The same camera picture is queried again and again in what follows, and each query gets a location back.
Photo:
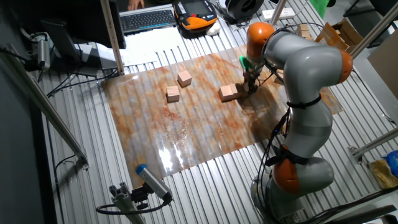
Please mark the brown cardboard box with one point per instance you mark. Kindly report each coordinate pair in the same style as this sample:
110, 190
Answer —
342, 34

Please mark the black computer monitor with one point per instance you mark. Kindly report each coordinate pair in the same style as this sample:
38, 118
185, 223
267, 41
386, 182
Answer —
77, 18

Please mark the aluminium profile camera mount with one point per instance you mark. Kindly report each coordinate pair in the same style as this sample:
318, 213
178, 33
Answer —
124, 202

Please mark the long aluminium frame rail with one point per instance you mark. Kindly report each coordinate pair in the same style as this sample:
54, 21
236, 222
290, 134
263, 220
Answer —
40, 99

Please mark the orange marble pattern mat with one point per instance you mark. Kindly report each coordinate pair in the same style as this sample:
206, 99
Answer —
186, 124

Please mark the grey brown board panel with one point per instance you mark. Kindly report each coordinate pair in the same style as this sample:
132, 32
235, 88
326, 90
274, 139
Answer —
385, 62

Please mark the green cloth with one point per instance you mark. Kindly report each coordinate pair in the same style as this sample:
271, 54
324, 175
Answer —
318, 6

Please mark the person hand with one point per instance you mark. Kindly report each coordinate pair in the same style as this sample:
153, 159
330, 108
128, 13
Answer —
136, 4

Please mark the black computer keyboard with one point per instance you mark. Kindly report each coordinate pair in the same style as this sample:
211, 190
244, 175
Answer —
147, 20

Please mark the blue plastic bag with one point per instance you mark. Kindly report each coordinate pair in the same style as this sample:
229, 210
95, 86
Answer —
393, 161

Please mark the orange black teach pendant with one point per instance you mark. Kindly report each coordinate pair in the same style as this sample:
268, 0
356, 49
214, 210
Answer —
196, 15

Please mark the aluminium frame beam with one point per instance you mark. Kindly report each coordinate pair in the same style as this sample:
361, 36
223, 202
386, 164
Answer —
376, 28
373, 143

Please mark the beige upright frame post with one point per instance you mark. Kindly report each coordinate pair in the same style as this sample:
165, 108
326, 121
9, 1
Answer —
112, 37

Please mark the spare wooden block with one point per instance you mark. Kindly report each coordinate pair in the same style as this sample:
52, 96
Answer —
310, 39
302, 30

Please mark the black round spool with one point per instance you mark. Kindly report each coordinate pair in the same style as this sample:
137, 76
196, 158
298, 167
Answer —
236, 7

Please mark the white power strip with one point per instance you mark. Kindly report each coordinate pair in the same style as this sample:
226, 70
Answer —
287, 13

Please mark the white computer mouse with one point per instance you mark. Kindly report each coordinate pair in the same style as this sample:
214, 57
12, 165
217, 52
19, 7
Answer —
213, 29

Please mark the grey monitor stand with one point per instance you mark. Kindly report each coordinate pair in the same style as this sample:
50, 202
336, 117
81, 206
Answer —
60, 37

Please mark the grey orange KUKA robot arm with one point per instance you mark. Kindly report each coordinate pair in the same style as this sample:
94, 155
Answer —
311, 77

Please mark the white paper sheet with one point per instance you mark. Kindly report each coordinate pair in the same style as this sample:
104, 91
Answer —
155, 40
138, 59

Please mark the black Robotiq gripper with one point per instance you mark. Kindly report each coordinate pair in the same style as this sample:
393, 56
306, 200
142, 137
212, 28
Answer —
252, 74

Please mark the aluminium upright post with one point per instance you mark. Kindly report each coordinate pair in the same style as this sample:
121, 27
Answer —
277, 12

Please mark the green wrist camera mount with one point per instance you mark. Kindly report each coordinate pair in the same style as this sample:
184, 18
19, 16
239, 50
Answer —
245, 63

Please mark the yellow plastic bag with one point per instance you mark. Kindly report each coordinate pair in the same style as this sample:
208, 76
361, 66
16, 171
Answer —
384, 172

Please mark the silver camera with blue cap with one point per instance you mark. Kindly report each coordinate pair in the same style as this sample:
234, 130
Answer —
152, 182

